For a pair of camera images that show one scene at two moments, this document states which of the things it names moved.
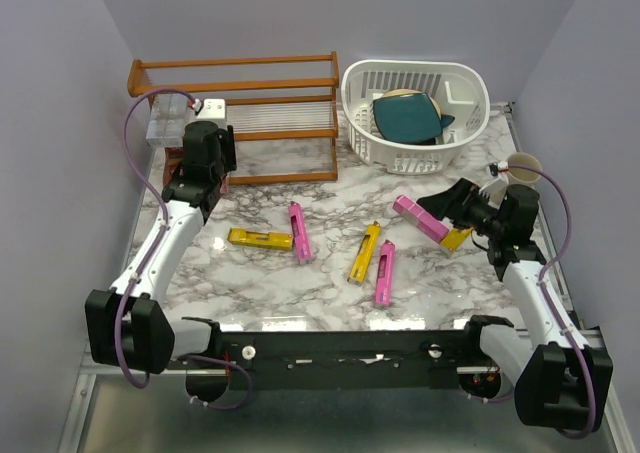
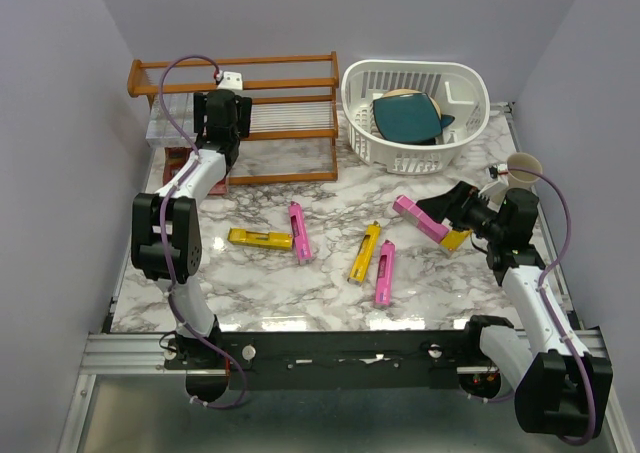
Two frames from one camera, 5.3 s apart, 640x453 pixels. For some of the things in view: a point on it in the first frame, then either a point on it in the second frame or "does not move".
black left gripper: [227, 142] to [244, 106]
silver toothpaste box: [178, 114] does not move
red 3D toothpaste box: [173, 158] does not move
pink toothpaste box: [300, 231] does not move
